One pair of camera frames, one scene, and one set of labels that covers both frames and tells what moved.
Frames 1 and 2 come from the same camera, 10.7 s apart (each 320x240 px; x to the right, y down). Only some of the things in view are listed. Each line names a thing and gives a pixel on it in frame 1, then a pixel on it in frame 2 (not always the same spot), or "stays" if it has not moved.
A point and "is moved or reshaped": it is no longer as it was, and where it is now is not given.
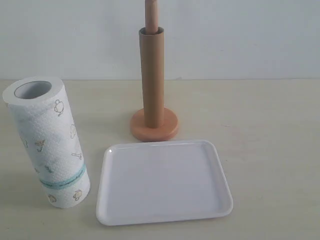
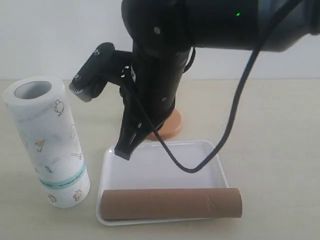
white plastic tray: (153, 182) stays
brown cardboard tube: (152, 55) is moved or reshaped
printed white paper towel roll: (40, 106) stays
